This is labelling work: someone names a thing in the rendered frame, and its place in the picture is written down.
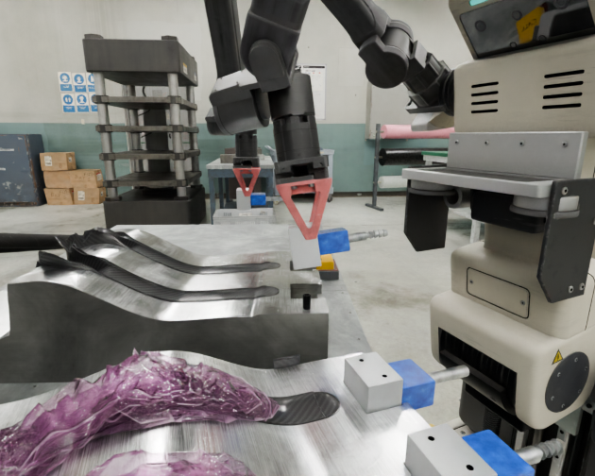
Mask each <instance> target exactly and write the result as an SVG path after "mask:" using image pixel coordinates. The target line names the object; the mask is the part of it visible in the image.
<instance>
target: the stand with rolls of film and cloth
mask: <svg viewBox="0 0 595 476"><path fill-rule="evenodd" d="M451 132H455V130H454V127H449V128H444V129H439V130H434V131H412V130H411V125H383V126H382V128H381V124H376V137H375V157H374V176H373V195H372V204H369V203H366V204H365V205H366V206H367V207H369V208H372V209H375V210H377V211H380V212H383V208H381V207H378V206H376V205H377V187H378V184H379V187H380V188H399V187H407V178H402V177H401V176H389V177H379V180H378V169H379V164H380V165H381V166H386V165H424V164H425V163H426V161H424V160H423V155H421V151H448V150H449V148H448V147H430V148H382V149H381V150H380V133H381V136H382V138H383V139H449V138H450V133H451ZM379 151H380V152H379Z"/></svg>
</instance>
